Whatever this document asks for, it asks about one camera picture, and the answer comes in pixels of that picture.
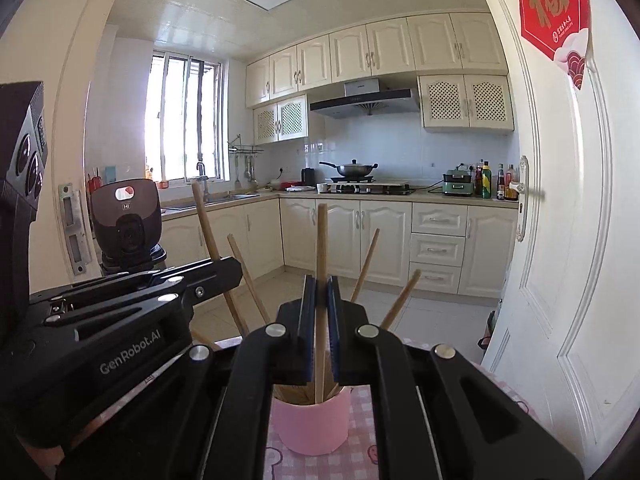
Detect window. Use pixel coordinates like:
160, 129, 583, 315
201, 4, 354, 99
145, 50, 226, 183

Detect black camera on tripod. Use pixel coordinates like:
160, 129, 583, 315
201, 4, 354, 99
90, 179, 166, 273

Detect cream base cabinets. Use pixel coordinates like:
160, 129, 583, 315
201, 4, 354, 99
160, 197, 518, 298

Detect green electric cooker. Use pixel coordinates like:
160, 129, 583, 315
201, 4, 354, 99
441, 164, 476, 197

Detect metal lock strike plate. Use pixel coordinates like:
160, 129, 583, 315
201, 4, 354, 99
57, 182, 96, 276

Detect red diamond wall poster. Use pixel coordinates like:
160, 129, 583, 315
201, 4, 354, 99
515, 0, 591, 91

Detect cream lattice-door cabinet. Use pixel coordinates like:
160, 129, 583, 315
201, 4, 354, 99
417, 74, 516, 134
252, 94, 309, 146

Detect steel range hood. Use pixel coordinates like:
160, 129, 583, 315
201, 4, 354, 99
309, 78, 421, 120

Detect cream upper wall cabinets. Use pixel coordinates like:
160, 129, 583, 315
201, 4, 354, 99
245, 11, 508, 108

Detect steel sink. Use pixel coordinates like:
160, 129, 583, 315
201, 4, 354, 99
160, 192, 261, 211

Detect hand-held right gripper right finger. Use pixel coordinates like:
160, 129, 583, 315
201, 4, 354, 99
327, 275, 586, 480

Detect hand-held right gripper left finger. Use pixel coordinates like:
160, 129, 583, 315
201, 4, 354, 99
57, 275, 318, 480

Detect gas stove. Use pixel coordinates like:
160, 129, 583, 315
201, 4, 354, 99
327, 177, 416, 196

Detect bunch of wooden chopsticks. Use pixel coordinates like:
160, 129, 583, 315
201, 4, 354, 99
190, 181, 422, 403

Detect white door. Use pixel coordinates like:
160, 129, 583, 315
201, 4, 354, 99
465, 0, 640, 476

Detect single wooden chopstick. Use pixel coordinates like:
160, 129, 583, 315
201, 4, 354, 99
314, 203, 329, 405

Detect steel wok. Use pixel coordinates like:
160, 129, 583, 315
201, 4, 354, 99
319, 159, 379, 179

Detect silver door handle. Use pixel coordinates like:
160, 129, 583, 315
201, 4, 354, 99
515, 155, 543, 243

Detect hanging utensil rack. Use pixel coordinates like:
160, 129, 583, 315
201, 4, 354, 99
227, 135, 264, 186

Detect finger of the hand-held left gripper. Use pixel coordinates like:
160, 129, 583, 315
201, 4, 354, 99
65, 269, 201, 293
44, 256, 244, 346

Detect dark bag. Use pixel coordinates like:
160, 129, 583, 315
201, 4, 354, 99
477, 310, 500, 355

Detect pink cup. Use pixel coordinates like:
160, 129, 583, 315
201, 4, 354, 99
270, 382, 352, 457

